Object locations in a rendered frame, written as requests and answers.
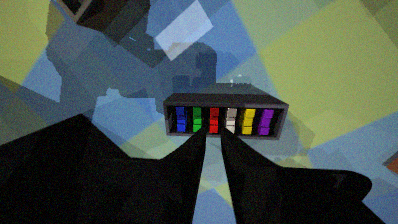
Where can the white fuse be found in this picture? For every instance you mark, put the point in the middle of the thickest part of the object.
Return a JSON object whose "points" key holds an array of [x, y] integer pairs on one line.
{"points": [[230, 116]]}

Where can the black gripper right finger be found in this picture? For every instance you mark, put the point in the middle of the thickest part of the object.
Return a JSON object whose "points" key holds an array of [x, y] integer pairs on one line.
{"points": [[257, 183]]}

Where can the beige rectangular tray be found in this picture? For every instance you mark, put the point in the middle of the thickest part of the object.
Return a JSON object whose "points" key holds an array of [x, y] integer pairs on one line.
{"points": [[93, 14]]}

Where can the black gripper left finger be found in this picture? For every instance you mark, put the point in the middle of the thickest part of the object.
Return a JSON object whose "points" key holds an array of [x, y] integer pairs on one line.
{"points": [[177, 175]]}

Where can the red fuse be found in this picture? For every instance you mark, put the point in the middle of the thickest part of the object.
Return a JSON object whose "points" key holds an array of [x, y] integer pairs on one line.
{"points": [[214, 113]]}

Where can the reddish-brown flat block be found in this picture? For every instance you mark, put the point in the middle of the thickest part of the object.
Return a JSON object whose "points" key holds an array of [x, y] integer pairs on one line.
{"points": [[393, 166]]}

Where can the green fuse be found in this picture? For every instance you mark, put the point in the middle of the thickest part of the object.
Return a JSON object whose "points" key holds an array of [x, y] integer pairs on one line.
{"points": [[197, 118]]}

